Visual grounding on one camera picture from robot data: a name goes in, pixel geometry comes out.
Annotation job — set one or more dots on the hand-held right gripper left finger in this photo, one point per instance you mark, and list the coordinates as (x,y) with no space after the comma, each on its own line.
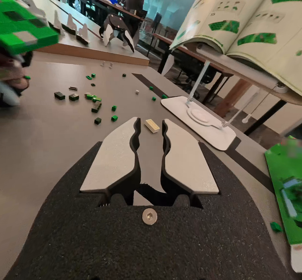
(113,157)

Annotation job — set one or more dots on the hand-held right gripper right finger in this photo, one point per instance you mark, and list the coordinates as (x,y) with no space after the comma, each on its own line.
(186,159)

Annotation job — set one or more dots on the tan tile brick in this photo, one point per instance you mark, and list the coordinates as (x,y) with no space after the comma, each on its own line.
(152,125)

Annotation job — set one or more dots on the green brick baseplate build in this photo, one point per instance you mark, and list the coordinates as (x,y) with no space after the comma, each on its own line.
(14,42)

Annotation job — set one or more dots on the grey desk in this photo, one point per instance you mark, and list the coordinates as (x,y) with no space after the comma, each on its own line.
(47,131)

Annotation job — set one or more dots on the person's left hand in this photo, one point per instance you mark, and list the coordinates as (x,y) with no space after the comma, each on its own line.
(11,72)

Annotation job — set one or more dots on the white book stand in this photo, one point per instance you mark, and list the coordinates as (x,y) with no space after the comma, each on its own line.
(207,129)

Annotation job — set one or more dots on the scatter of green toy bricks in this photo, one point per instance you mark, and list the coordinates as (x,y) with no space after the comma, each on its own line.
(114,118)

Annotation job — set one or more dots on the thin grey plate brick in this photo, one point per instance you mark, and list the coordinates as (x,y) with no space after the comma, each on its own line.
(73,88)

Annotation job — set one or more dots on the wood-edged side table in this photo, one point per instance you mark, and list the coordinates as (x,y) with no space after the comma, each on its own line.
(232,96)

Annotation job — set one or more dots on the black office chair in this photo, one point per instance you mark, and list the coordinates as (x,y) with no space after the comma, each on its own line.
(199,75)

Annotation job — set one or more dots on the pale part on black base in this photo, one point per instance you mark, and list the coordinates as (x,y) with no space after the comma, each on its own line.
(33,7)
(83,34)
(70,25)
(57,23)

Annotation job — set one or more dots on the green toy set box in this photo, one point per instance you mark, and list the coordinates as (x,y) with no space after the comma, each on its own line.
(278,166)

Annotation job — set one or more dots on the small bright green brick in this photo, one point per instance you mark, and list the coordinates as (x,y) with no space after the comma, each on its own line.
(275,227)

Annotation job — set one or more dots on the idle black hand-held gripper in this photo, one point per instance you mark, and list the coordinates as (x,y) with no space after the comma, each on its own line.
(118,24)

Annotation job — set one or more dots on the dark-framed background table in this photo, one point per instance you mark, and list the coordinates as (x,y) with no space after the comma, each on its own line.
(122,10)

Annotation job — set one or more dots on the open instruction book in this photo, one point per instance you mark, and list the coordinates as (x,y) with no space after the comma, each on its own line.
(247,13)

